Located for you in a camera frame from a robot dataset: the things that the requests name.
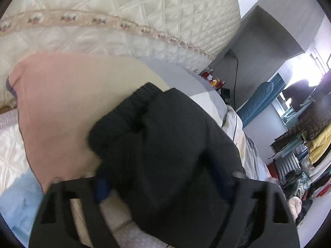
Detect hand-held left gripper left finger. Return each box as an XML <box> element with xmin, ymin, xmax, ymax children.
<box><xmin>28</xmin><ymin>176</ymin><xmax>114</xmax><ymax>248</ymax></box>

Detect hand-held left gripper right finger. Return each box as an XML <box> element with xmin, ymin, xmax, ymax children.
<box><xmin>211</xmin><ymin>169</ymin><xmax>300</xmax><ymax>248</ymax></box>

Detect black garment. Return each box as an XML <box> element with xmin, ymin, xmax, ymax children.
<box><xmin>88</xmin><ymin>82</ymin><xmax>247</xmax><ymax>247</ymax></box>

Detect pile of clothes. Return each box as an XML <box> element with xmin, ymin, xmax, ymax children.
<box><xmin>283</xmin><ymin>160</ymin><xmax>331</xmax><ymax>229</ymax></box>
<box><xmin>270</xmin><ymin>101</ymin><xmax>331</xmax><ymax>153</ymax></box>

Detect silver ribbed suitcase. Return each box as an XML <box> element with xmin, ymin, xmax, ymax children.
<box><xmin>275</xmin><ymin>152</ymin><xmax>303</xmax><ymax>185</ymax></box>

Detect pink pillow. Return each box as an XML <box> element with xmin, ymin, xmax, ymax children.
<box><xmin>6</xmin><ymin>52</ymin><xmax>170</xmax><ymax>194</ymax></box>

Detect light blue cloth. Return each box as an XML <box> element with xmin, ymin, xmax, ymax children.
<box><xmin>0</xmin><ymin>172</ymin><xmax>44</xmax><ymax>239</ymax></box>

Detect blue quilted chair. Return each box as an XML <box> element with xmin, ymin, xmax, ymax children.
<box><xmin>236</xmin><ymin>81</ymin><xmax>275</xmax><ymax>128</ymax></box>

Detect yellow folded cloth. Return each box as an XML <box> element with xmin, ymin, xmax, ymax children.
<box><xmin>305</xmin><ymin>124</ymin><xmax>331</xmax><ymax>164</ymax></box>

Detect red bedside items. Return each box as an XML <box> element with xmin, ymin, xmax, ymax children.
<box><xmin>199</xmin><ymin>67</ymin><xmax>227</xmax><ymax>89</ymax></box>

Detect cream quilted headboard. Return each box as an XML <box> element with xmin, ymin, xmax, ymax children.
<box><xmin>0</xmin><ymin>0</ymin><xmax>242</xmax><ymax>109</ymax></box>

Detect black hanging cable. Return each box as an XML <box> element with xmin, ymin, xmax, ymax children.
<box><xmin>224</xmin><ymin>50</ymin><xmax>240</xmax><ymax>112</ymax></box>

